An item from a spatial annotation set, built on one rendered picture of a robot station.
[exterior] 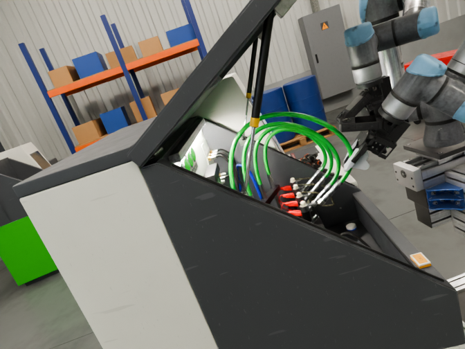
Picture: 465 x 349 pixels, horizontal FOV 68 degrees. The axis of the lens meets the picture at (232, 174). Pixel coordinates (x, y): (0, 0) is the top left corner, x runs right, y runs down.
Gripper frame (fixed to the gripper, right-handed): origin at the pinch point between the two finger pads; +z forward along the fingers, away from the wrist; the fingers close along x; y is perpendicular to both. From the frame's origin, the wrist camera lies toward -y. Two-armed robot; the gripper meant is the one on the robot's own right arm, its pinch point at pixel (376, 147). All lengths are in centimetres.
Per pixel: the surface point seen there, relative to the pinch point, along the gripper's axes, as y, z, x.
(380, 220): -2.5, 26.9, 4.0
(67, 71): -311, -116, 492
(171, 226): -56, -10, -35
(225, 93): -40, -27, 36
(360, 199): -3.0, 27.1, 23.1
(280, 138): -7, 104, 471
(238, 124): -39, -14, 36
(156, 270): -64, 0, -35
